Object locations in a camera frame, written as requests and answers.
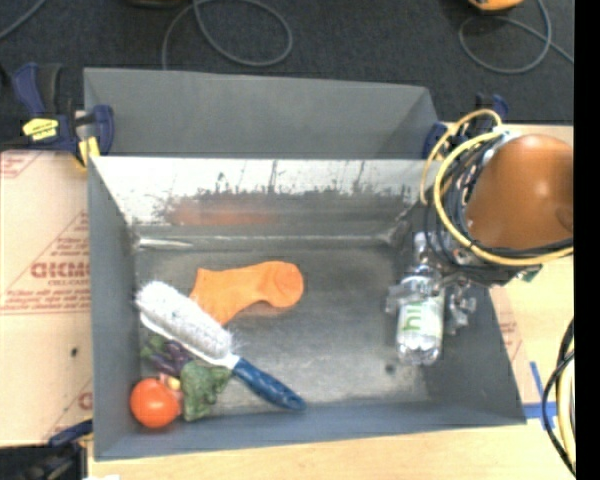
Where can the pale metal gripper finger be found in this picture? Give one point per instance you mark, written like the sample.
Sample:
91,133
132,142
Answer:
458,309
394,299

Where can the orange sock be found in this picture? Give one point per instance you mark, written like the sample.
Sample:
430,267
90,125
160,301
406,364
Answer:
252,288

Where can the red toy tomato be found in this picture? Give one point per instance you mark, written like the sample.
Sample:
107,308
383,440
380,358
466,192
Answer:
154,404

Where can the green toy lettuce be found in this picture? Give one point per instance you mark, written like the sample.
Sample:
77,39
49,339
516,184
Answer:
202,388

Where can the clear plastic bottle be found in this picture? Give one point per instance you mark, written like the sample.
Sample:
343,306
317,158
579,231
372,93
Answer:
420,320

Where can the grey metal bin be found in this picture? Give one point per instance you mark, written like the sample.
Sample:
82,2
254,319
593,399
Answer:
330,328

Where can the brown cardboard board red print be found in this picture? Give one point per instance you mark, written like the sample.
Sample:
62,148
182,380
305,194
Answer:
40,248

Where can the purple toy eggplant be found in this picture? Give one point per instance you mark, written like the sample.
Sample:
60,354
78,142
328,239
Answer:
167,358

